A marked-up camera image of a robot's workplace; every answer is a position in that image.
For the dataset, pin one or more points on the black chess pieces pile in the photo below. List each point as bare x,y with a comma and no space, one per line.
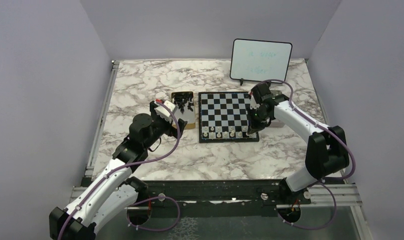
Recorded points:
184,101

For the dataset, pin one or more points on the yellow tin tray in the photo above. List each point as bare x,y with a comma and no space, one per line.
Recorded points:
189,116

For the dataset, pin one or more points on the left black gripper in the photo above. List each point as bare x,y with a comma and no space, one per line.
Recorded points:
177,132

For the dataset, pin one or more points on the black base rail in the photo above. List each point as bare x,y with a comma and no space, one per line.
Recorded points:
222,198

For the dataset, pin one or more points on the lilac tin tray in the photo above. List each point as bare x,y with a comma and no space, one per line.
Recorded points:
276,124

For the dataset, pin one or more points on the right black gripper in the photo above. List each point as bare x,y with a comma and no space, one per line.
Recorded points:
253,127

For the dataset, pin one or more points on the black white chessboard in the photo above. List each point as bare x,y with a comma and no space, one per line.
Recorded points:
224,109

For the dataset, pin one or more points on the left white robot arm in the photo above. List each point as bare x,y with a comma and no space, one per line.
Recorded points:
115,188

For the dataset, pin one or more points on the small whiteboard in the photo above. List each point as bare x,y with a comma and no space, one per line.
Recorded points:
259,60

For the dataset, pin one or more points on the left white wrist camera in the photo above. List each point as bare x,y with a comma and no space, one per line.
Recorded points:
166,109

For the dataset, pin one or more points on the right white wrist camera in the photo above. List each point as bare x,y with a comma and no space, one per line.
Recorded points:
253,104

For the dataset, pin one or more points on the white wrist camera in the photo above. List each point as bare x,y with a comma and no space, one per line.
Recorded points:
166,109
253,104

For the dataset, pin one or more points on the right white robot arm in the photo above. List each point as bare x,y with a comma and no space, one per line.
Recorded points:
327,151

